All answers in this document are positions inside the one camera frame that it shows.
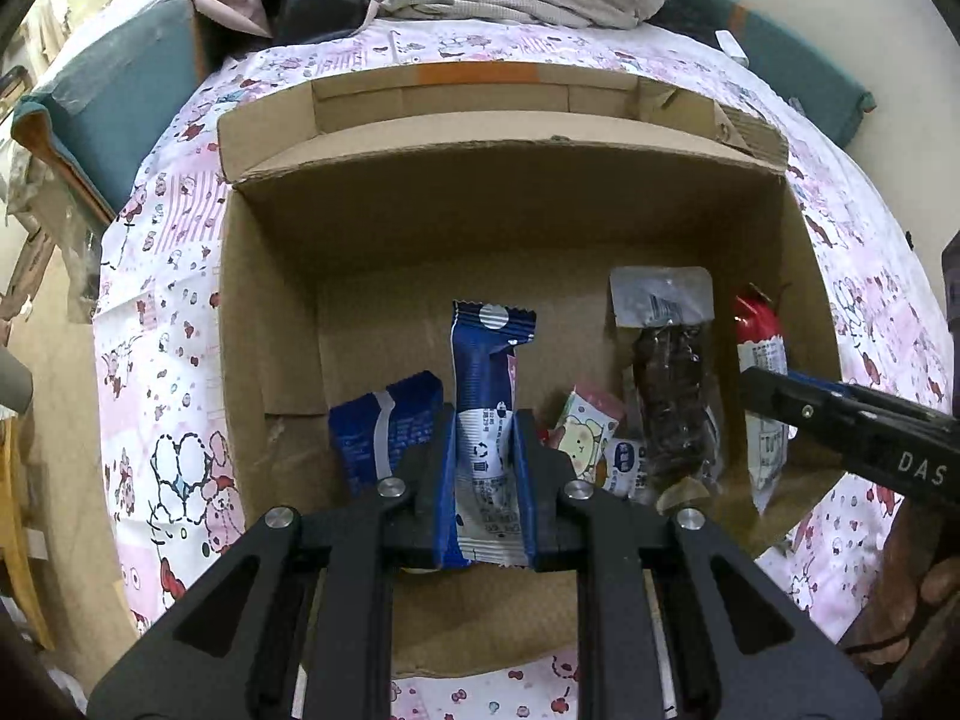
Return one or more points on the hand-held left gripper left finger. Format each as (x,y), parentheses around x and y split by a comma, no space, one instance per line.
(446,465)

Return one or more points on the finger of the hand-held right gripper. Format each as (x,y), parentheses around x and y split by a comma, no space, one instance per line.
(877,399)
(795,409)

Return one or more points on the pink cartoon printed bedsheet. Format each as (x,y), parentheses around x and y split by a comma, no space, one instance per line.
(165,315)

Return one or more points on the white charger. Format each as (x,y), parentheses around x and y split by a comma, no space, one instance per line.
(733,49)

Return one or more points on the red snack packet white label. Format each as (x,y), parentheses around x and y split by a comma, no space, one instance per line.
(757,330)

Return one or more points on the white rice cracker packet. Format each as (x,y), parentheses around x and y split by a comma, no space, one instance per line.
(626,465)

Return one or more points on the dark blue white snack packet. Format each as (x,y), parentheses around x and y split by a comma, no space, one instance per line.
(484,390)

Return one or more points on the clear dark meat packet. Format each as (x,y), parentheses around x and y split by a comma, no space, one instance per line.
(667,375)

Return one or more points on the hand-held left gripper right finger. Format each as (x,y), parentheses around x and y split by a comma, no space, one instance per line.
(523,465)

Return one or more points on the teal cushion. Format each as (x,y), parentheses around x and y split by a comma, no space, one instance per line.
(795,67)

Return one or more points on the yellow cartoon snack packet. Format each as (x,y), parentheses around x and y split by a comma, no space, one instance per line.
(589,431)

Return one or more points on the teal chair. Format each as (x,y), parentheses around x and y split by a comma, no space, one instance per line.
(112,105)

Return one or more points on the blue snack bag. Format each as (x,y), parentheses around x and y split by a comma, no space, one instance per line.
(375,427)

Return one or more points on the brown cardboard box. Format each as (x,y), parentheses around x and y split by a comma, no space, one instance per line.
(450,225)

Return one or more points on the black cloth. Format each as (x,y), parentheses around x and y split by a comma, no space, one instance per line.
(322,4)

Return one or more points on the person's right hand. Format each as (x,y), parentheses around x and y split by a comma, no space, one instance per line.
(915,592)

